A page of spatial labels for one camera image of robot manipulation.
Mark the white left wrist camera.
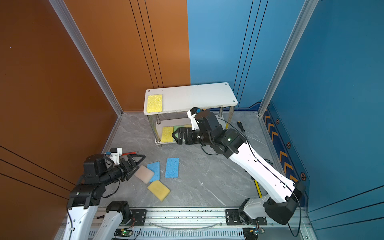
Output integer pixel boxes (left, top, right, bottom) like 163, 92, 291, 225
105, 148, 123, 165

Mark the aluminium corner post right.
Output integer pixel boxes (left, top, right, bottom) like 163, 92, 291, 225
258, 0, 319, 117

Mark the aluminium corner post left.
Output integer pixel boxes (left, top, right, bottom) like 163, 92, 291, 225
49, 0, 124, 117

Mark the green circuit board left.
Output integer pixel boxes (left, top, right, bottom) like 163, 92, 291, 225
114, 229, 133, 238

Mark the yellow green textured sponge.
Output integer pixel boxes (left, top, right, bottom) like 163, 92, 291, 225
161, 127, 174, 143

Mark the aluminium corner post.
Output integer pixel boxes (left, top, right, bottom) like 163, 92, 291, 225
49, 0, 124, 117
258, 0, 319, 117

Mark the large yellow textured sponge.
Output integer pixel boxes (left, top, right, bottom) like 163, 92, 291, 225
147, 95, 163, 113

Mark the blue textured sponge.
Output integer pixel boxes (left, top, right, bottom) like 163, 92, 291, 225
165, 158, 180, 178

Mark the yellow black tape measure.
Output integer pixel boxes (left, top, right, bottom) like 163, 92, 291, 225
254, 180, 263, 198

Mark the red handled small tool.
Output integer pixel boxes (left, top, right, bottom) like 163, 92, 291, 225
122, 152, 139, 156

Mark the green circuit board right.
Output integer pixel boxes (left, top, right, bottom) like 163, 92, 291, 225
249, 228, 265, 239

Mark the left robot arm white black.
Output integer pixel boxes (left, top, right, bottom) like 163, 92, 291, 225
63, 154, 146, 240

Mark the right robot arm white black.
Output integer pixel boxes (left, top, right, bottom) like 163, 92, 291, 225
172, 108, 306, 225

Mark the white two-tier shelf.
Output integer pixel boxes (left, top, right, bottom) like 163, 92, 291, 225
143, 83, 238, 145

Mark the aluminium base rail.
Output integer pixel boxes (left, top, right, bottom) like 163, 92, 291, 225
53, 206, 317, 240

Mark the dark yellow sponge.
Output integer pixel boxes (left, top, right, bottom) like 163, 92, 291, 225
148, 180, 171, 202

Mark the black yellow screwdriver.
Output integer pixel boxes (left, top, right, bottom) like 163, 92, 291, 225
237, 121, 245, 133

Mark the pink beige sponge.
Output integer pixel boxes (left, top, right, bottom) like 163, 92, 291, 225
134, 166, 155, 184

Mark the light blue sponge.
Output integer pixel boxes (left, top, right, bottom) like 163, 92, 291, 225
147, 162, 160, 183

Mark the green circuit board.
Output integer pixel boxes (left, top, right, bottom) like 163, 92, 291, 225
249, 228, 265, 239
114, 229, 133, 238

